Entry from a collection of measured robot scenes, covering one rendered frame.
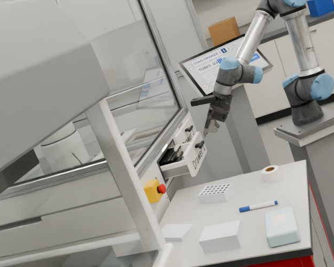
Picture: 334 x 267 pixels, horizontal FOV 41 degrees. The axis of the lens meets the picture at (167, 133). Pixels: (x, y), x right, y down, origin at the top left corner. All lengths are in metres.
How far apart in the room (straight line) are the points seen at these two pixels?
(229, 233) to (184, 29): 2.39
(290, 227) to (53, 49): 0.83
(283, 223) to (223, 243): 0.20
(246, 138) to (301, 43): 1.05
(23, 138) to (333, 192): 1.77
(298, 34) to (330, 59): 2.92
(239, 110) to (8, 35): 2.14
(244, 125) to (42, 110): 2.15
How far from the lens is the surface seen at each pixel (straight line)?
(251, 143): 2.98
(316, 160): 2.25
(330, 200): 2.35
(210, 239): 1.44
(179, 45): 3.60
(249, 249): 1.42
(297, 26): 2.07
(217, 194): 1.76
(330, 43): 4.95
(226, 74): 1.87
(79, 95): 1.03
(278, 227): 1.40
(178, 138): 2.24
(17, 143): 0.82
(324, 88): 2.09
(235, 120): 2.90
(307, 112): 2.22
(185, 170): 1.95
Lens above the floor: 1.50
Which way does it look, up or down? 14 degrees down
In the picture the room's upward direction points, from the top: 22 degrees counter-clockwise
